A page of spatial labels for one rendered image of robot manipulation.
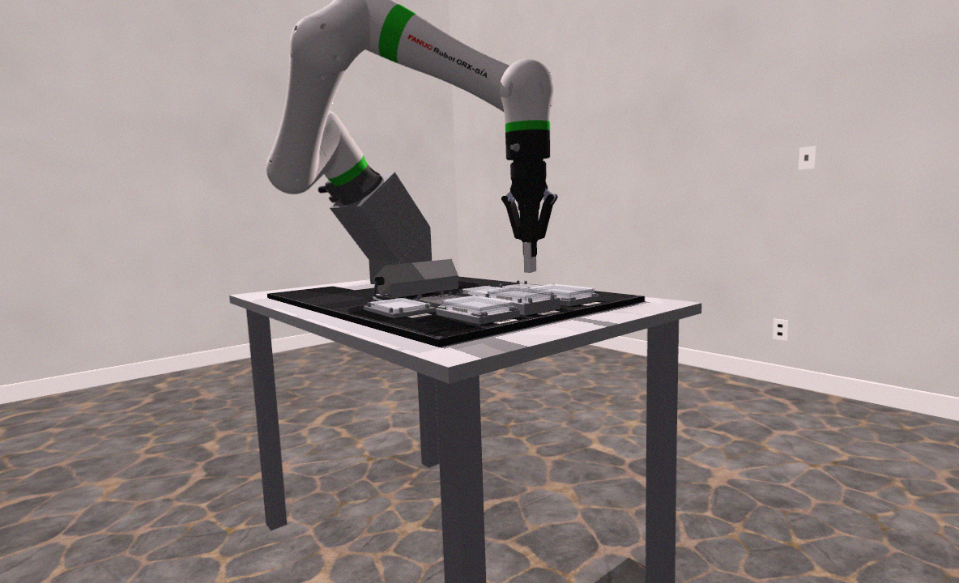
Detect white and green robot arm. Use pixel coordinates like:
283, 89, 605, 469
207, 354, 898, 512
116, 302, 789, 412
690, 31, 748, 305
266, 0, 554, 205

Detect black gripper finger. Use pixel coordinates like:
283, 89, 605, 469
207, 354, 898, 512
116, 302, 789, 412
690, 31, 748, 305
526, 187, 558, 273
501, 189, 528, 273

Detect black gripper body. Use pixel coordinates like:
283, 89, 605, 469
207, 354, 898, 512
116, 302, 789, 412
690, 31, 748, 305
510, 161, 548, 206

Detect grey operator panel with coloured buttons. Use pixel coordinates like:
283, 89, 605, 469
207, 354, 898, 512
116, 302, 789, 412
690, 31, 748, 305
373, 259, 458, 301

